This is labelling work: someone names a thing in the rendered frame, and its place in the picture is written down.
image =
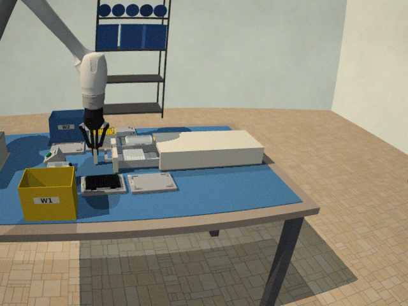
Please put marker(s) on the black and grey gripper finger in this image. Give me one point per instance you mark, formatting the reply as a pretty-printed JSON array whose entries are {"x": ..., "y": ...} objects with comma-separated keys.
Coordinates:
[
  {"x": 100, "y": 144},
  {"x": 91, "y": 145}
]

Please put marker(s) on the blue bench mat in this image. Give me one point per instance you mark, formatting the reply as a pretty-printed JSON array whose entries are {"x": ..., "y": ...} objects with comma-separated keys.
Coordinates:
[{"x": 200, "y": 191}]

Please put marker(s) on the yellow open-top bin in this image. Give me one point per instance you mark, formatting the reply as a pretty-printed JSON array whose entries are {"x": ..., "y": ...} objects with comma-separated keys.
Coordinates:
[{"x": 42, "y": 202}]

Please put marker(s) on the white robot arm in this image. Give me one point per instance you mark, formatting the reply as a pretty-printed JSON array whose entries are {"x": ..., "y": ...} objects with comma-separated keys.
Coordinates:
[{"x": 91, "y": 65}]

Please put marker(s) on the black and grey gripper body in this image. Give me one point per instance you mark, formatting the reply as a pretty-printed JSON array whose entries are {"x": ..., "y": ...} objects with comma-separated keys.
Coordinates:
[{"x": 94, "y": 116}]

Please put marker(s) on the blue open-top bin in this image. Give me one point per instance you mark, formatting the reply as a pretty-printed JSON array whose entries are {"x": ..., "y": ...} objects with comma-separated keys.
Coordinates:
[{"x": 66, "y": 127}]

